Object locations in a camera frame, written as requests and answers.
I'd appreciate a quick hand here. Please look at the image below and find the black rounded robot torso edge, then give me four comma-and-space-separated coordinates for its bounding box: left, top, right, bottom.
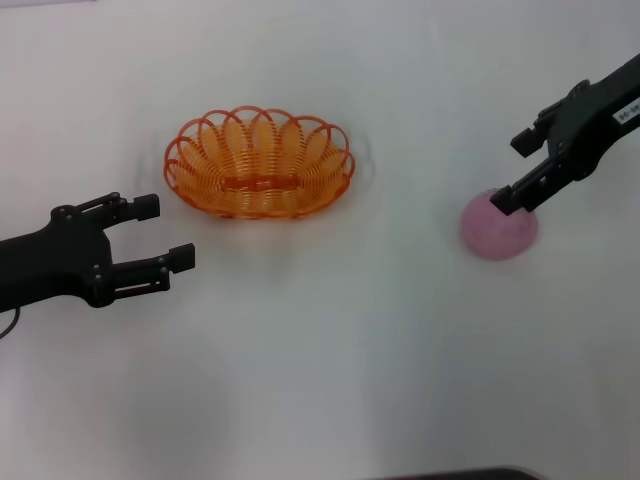
372, 466, 544, 480

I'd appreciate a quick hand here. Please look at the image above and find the orange plastic wire basket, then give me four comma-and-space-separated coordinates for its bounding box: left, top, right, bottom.
162, 104, 357, 221

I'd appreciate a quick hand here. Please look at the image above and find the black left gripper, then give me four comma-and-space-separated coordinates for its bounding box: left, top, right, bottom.
0, 190, 197, 309

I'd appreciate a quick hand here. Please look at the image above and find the thin black cable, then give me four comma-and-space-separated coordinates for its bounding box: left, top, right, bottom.
0, 307, 22, 342

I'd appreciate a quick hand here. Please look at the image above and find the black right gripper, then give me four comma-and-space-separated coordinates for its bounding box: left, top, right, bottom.
489, 52, 640, 217

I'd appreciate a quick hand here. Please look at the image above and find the pink peach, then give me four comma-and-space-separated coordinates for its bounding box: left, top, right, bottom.
459, 188, 540, 262

